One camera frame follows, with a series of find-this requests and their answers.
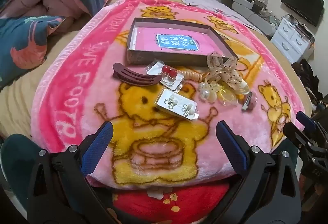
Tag maroon hair claw clip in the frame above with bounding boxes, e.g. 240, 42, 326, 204
112, 63, 163, 85

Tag red bead earrings card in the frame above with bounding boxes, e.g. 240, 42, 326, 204
145, 59, 186, 91

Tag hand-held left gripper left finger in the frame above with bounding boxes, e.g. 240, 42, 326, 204
27, 121, 121, 224

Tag white drawer cabinet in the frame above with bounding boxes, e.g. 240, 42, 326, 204
270, 17, 315, 64

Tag pink fabric hair clip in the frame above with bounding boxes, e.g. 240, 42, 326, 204
241, 92, 257, 112

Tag peach spiral hair tie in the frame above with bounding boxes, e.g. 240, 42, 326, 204
181, 66, 205, 83

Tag grey desk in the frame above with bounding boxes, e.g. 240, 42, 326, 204
219, 0, 277, 37

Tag pink bear printed blanket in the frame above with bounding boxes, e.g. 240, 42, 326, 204
30, 0, 312, 191

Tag black flat television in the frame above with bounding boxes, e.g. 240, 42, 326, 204
280, 0, 325, 26

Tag beige bed sheet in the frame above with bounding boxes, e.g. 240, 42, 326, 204
0, 0, 312, 137

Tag pearl flower hair clip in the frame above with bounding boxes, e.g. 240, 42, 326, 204
198, 82, 219, 103

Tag sheer polka dot bow clip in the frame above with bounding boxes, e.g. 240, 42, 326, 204
206, 53, 244, 86

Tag pink book with blue label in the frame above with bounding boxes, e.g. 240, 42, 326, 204
133, 26, 221, 57

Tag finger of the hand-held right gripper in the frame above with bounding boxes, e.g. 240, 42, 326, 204
296, 111, 324, 133
283, 122, 312, 150

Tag red floral cloth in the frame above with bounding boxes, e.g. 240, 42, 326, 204
113, 183, 231, 224

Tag lilac bed sheet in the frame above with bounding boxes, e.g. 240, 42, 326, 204
176, 0, 269, 35

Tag teal cloth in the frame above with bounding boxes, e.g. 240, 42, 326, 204
0, 134, 39, 214

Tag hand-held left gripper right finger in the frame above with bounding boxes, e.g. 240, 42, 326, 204
213, 121, 301, 224

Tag brown cardboard box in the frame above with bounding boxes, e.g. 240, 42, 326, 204
126, 17, 237, 67

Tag dark clothes pile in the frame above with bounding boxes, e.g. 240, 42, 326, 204
292, 58, 325, 101

